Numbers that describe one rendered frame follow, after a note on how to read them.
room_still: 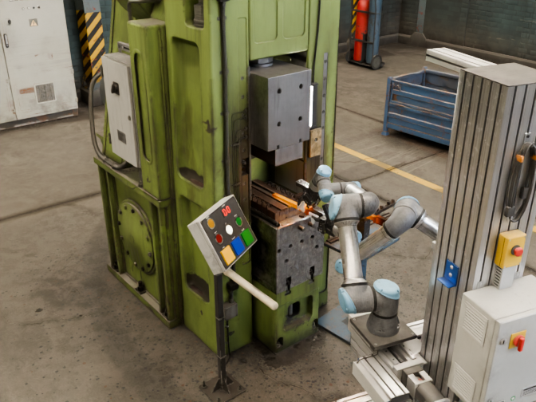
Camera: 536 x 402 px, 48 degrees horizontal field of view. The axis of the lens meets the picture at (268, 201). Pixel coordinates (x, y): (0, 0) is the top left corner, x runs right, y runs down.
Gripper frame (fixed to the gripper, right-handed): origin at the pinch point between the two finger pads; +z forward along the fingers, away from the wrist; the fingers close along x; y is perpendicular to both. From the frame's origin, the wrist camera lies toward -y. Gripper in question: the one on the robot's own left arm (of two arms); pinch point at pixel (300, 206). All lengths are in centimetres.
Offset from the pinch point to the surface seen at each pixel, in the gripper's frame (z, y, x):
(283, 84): -57, -41, -7
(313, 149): -9.6, -28.1, 26.7
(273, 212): 7.0, -6.1, -12.3
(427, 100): 129, -133, 348
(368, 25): 264, -405, 573
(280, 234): 12.8, 5.2, -13.4
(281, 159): -21.4, -20.8, -7.6
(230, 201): -14.1, -10.1, -46.4
